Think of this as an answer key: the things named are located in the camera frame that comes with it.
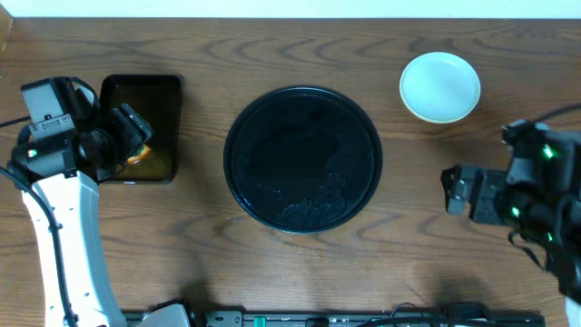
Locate round black serving tray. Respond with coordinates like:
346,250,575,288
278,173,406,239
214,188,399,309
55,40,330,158
223,85,383,234

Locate orange green sponge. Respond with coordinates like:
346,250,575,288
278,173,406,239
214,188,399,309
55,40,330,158
127,144,152,164

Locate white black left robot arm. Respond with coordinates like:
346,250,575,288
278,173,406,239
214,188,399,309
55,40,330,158
2,104,153,326

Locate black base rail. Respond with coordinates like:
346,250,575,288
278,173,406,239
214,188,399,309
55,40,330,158
123,299,546,327

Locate yellow plate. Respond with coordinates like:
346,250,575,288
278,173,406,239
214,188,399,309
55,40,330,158
400,86,481,124

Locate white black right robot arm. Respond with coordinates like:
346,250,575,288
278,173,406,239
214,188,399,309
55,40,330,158
440,120,580,302

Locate black rectangular water tray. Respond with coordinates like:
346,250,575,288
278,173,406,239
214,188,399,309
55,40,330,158
100,74,182,183

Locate mint green plate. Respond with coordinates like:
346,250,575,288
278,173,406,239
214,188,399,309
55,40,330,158
399,51,482,124

